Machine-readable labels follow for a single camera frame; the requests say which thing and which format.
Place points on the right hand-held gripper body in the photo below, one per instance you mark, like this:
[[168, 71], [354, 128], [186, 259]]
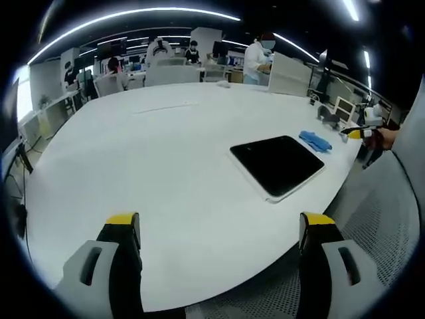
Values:
[[373, 116]]

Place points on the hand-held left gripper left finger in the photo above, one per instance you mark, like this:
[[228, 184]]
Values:
[[99, 266]]

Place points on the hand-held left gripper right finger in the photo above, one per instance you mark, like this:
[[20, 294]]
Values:
[[332, 266]]

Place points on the blue cleaning cloth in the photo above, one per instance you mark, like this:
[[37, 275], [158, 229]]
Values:
[[315, 141]]

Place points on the crumpled white cloth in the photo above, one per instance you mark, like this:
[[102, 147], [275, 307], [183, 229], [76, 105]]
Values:
[[224, 84]]

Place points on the person's right hand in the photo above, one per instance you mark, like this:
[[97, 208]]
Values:
[[389, 139]]

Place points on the small grey tool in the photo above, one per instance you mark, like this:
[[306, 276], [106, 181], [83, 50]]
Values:
[[344, 138]]

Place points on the grey curved tool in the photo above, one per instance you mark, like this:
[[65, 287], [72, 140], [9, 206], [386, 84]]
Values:
[[327, 118]]

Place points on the person's white shirt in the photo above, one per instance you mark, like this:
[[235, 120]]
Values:
[[413, 133]]

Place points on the small black item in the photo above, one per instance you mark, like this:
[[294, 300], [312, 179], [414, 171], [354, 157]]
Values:
[[312, 101]]

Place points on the short ceiling light strip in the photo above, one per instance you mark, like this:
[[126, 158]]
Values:
[[367, 60]]

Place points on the white partition board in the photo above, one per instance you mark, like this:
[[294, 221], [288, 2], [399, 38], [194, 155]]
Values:
[[289, 76]]

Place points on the straight ceiling light strip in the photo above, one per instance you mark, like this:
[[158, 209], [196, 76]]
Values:
[[351, 9], [297, 47]]

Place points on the white shelf rack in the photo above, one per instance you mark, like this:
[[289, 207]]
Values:
[[216, 72]]

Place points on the green potted plant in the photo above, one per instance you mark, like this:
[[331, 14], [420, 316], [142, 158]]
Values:
[[44, 101]]

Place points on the white office chair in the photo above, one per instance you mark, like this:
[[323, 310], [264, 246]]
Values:
[[108, 85]]

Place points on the white low desk divider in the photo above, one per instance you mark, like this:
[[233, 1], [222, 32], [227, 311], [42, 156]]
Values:
[[172, 74]]

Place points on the white and black gaming chair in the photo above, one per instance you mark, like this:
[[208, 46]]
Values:
[[159, 50]]

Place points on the long curved ceiling light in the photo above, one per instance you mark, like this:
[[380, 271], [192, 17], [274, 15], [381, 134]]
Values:
[[133, 16]]

